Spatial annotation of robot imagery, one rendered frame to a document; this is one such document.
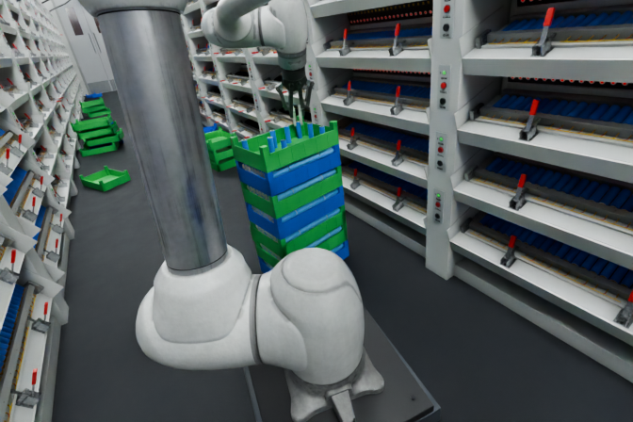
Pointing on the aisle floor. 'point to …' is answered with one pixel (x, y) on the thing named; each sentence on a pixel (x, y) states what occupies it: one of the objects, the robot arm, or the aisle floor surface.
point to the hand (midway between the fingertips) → (297, 116)
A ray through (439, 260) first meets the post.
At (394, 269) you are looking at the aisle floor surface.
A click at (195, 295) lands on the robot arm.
